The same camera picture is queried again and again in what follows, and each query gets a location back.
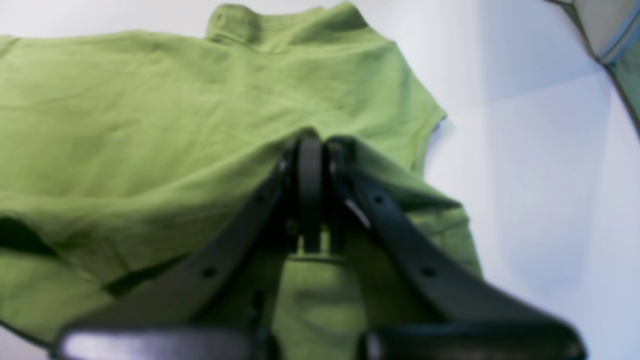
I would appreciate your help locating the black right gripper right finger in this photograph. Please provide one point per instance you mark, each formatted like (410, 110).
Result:
(420, 304)

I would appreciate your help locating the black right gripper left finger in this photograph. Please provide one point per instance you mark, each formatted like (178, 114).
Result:
(218, 303)

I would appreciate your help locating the green T-shirt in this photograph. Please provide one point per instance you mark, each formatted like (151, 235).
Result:
(121, 153)

